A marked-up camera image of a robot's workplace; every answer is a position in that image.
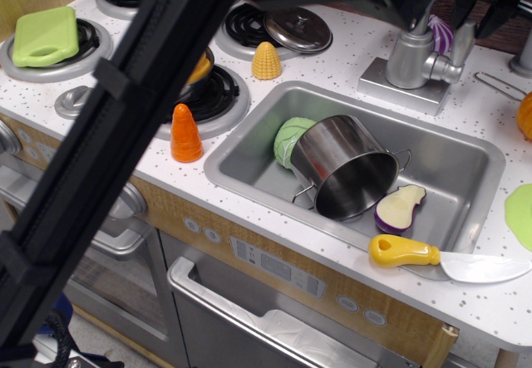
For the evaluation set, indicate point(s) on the grey toy sink basin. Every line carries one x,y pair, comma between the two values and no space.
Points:
460,174

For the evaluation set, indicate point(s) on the grey stove knob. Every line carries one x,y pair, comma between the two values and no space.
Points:
69,104

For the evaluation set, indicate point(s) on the yellow toy bell pepper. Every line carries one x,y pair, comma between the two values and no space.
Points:
201,69

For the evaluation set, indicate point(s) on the light green toy plate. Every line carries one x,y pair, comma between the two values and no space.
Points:
518,214

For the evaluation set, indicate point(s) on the yellow handled toy knife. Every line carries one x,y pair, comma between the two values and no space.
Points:
393,251

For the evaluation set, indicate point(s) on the silver faucet lever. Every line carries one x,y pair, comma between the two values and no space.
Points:
453,54

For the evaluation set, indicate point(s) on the large steel pot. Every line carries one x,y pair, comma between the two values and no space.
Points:
343,169

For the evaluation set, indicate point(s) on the black front burner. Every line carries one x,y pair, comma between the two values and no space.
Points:
215,96

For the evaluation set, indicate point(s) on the black back right burner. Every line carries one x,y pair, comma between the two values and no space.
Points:
245,24

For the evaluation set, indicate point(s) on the green toy cutting board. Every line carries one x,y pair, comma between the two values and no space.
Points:
45,38

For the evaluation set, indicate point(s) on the purple toy onion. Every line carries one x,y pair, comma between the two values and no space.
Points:
442,34

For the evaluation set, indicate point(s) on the metal wire utensil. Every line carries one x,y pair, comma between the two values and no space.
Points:
500,86

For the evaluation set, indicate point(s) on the silver oven door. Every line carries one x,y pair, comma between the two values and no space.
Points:
120,286

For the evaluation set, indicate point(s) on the orange toy carrot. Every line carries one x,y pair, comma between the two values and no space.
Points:
185,142

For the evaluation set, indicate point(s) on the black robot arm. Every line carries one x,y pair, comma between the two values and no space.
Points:
111,141

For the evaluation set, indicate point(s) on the silver dishwasher door handle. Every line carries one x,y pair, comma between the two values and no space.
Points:
221,331

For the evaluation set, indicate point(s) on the purple toy eggplant half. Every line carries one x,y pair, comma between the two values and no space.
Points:
395,212

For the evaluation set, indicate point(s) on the steel pot lid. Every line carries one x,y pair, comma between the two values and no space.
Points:
298,29

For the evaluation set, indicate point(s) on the steel pan with handle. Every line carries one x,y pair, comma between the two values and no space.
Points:
192,90

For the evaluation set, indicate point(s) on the green toy cabbage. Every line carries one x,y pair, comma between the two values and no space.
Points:
287,137

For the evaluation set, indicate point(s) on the yellow toy corn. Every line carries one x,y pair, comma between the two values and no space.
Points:
266,63

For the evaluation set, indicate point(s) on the black left burner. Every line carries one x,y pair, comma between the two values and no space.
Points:
88,40

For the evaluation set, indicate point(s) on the silver toy faucet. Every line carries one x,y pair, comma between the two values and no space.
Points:
414,75

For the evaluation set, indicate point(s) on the black burner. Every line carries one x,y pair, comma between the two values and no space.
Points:
88,40
245,24
215,96

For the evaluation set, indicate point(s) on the grey oven dial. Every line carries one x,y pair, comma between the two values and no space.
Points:
129,203

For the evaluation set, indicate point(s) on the orange toy pumpkin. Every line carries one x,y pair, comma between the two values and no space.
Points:
524,116

